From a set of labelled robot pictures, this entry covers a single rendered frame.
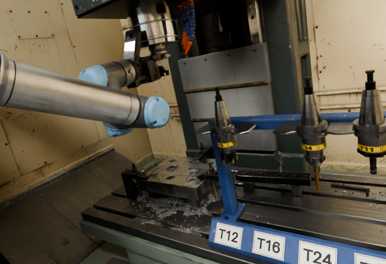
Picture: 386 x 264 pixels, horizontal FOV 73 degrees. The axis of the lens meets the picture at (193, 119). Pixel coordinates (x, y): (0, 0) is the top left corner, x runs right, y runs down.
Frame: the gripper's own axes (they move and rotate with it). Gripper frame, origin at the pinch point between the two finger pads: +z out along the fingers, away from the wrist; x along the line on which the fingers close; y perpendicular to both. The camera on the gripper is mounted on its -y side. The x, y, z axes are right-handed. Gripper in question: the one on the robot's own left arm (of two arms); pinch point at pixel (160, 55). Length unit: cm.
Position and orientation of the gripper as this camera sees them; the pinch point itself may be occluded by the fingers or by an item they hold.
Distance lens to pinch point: 97.1
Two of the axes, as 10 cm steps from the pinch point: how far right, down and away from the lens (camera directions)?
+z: 4.3, -3.4, 8.4
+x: 8.8, -0.7, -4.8
